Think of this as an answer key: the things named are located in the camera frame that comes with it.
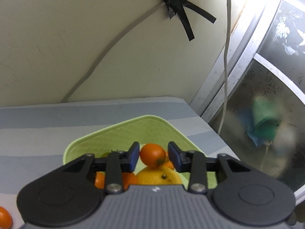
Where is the orange mandarin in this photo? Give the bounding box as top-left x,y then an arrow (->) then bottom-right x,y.
140,143 -> 166,168

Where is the striped grey table cloth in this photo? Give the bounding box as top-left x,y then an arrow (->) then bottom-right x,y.
1,97 -> 233,228

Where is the small orange tomato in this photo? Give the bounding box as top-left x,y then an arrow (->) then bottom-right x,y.
0,207 -> 12,229

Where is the frosted glass door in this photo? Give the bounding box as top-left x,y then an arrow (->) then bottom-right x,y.
189,0 -> 305,207

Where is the light green plastic tray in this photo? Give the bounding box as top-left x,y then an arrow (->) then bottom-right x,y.
63,114 -> 218,190

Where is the black tape cross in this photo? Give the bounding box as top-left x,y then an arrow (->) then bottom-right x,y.
163,0 -> 216,41

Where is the grey wall cable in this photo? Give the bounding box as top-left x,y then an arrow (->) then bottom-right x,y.
61,2 -> 168,102

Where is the white cable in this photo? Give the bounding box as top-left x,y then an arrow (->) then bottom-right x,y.
216,0 -> 232,135

